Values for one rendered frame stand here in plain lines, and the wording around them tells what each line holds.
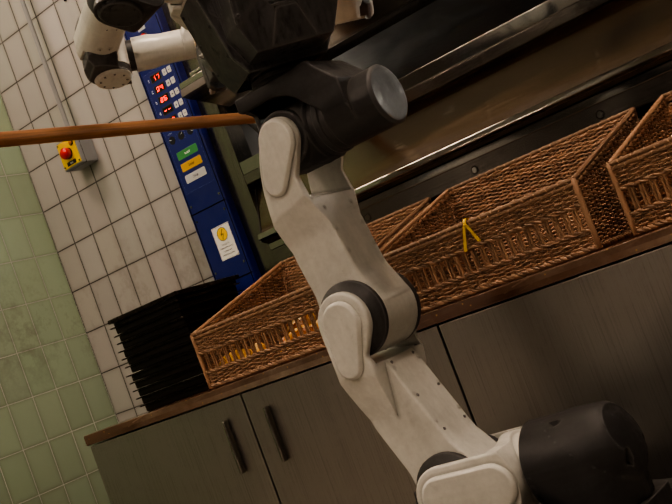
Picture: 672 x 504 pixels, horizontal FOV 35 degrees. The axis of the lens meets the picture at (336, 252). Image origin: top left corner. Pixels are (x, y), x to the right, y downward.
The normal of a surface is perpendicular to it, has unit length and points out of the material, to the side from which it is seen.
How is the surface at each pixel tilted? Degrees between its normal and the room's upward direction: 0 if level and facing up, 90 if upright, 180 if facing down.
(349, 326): 90
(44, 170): 90
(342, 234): 80
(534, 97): 70
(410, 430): 90
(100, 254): 90
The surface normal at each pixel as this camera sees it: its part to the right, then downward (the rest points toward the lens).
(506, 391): -0.56, 0.16
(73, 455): 0.75, -0.32
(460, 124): -0.65, -0.17
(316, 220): -0.28, 0.49
